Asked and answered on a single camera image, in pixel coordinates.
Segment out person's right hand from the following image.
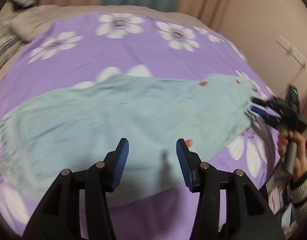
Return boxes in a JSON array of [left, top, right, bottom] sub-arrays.
[[277, 129, 307, 182]]

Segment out white wall power strip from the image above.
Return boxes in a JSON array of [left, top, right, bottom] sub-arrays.
[[276, 36, 307, 69]]

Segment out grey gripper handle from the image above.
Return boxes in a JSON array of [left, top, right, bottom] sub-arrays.
[[283, 141, 297, 175]]

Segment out striped sweater right forearm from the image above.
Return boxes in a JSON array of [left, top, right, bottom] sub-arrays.
[[290, 172, 307, 212]]

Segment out plaid pillow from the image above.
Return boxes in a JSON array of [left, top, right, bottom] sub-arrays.
[[0, 18, 25, 69]]

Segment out purple floral bed sheet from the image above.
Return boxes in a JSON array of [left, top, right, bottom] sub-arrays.
[[0, 15, 272, 239]]

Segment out light blue denim pants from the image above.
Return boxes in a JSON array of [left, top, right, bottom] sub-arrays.
[[0, 74, 254, 206]]

